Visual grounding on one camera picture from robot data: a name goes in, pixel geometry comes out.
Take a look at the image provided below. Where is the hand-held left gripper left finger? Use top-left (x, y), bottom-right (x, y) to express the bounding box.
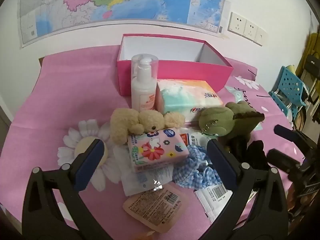
top-left (22, 138), bottom-right (113, 240)

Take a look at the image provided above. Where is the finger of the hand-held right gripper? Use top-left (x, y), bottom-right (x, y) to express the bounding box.
top-left (274, 124), bottom-right (315, 153)
top-left (267, 149), bottom-right (304, 180)

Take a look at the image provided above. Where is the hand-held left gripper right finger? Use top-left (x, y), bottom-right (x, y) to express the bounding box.
top-left (197, 139), bottom-right (290, 240)

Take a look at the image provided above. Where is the black fabric item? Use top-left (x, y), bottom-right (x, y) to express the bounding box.
top-left (225, 137), bottom-right (270, 170)

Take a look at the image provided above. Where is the blue gingham scrunchie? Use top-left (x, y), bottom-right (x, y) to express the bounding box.
top-left (172, 145), bottom-right (225, 189)

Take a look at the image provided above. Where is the white barcode packet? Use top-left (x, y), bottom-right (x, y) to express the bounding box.
top-left (194, 184), bottom-right (234, 225)

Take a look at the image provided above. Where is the green clear plastic packet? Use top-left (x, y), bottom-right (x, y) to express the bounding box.
top-left (179, 127), bottom-right (213, 147)

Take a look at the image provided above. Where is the green dinosaur plush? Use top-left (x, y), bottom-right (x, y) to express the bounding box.
top-left (198, 100), bottom-right (265, 140)

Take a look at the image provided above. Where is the beige teddy bear plush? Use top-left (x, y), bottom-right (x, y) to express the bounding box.
top-left (110, 108), bottom-right (185, 145)

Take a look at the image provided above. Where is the pink floral tissue pack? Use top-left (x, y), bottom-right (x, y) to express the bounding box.
top-left (127, 127), bottom-right (190, 173)

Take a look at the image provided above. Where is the pink refill pouch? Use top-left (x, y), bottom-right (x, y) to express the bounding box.
top-left (122, 182), bottom-right (190, 233)

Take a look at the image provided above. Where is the pink cardboard box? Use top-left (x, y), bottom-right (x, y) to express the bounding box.
top-left (116, 33), bottom-right (234, 97)

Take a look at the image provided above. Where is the blue perforated storage rack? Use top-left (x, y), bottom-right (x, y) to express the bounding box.
top-left (269, 66), bottom-right (308, 123)

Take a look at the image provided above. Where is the black handbag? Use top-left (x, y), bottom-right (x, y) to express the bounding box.
top-left (306, 54), bottom-right (320, 74)

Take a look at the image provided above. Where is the pastel tissue pack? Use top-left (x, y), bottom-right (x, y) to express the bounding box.
top-left (156, 79), bottom-right (224, 123)

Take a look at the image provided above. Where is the white lotion pump bottle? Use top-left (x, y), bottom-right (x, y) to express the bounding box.
top-left (131, 54), bottom-right (159, 112)

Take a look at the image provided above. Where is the yellow hanging garment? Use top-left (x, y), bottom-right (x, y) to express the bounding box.
top-left (297, 32), bottom-right (320, 80)

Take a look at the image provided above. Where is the white wall switch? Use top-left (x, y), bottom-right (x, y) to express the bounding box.
top-left (255, 27), bottom-right (267, 47)

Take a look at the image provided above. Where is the white wall socket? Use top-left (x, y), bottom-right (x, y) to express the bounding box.
top-left (244, 19), bottom-right (259, 42)
top-left (228, 12), bottom-right (247, 37)

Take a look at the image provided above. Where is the colourful wall map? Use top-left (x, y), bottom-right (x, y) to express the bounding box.
top-left (17, 0), bottom-right (228, 48)

